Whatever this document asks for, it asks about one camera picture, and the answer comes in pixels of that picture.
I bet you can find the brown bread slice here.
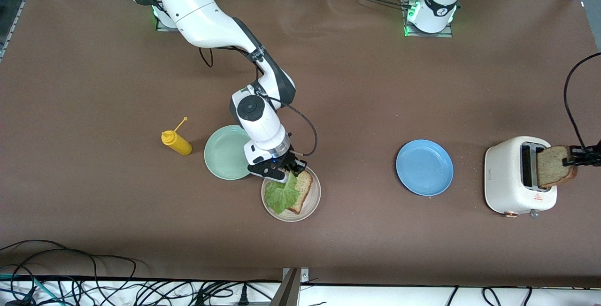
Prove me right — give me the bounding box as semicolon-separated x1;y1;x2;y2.
536;145;578;189
286;170;314;214

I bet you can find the green lettuce leaf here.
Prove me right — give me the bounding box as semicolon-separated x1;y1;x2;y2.
264;171;301;214

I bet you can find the yellow mustard squeeze bottle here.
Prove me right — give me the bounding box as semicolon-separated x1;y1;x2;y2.
161;116;193;156

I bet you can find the beige plate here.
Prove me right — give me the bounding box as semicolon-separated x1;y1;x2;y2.
261;165;322;222

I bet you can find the mint green plate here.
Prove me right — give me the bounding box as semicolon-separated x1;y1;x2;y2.
204;124;253;181

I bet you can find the blue plate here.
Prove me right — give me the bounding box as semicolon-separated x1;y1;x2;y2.
395;139;454;197

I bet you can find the white two-slot toaster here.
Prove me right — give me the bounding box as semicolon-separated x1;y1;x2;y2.
484;136;558;219

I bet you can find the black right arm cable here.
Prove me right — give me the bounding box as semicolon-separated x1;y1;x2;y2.
198;46;319;157

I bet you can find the grey metal table bracket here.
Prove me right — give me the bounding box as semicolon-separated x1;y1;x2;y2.
270;268;309;306

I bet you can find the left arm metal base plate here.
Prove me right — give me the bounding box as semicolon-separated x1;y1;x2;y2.
402;0;454;38

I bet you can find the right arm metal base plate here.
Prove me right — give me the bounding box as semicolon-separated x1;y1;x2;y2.
155;13;180;32

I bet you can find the long black floor cable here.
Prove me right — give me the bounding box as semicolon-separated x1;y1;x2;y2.
0;239;138;292

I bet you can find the teal cable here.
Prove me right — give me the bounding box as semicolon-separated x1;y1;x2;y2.
0;273;57;305

